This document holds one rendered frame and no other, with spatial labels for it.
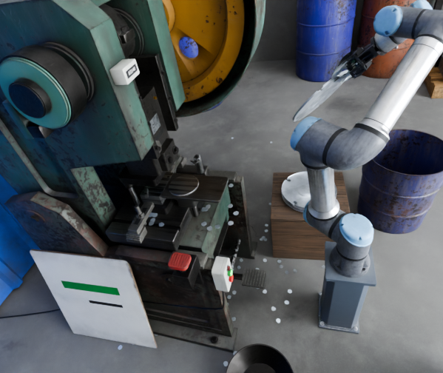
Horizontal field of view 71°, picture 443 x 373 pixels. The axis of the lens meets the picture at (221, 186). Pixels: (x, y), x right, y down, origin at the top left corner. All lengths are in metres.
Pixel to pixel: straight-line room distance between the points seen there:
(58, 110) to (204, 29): 0.69
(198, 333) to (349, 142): 1.22
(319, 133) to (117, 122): 0.57
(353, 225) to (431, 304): 0.82
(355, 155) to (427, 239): 1.35
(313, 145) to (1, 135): 1.01
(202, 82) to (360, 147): 0.73
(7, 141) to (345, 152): 1.08
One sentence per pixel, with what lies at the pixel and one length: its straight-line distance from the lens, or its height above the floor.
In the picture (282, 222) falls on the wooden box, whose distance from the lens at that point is 1.67.
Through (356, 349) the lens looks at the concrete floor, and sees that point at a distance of 1.73.
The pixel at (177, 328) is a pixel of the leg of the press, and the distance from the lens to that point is 1.77.
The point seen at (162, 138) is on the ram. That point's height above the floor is 0.99.
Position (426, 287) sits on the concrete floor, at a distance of 1.98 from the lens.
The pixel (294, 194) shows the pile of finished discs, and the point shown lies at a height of 0.39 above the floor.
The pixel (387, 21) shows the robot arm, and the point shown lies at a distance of 1.07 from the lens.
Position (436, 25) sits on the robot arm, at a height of 1.29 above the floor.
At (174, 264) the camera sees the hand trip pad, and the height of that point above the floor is 0.76.
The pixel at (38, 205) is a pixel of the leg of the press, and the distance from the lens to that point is 1.34.
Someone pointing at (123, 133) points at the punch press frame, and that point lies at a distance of 0.94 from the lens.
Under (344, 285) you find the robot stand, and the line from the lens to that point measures 1.40.
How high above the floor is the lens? 1.59
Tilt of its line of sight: 41 degrees down
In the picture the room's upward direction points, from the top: 11 degrees counter-clockwise
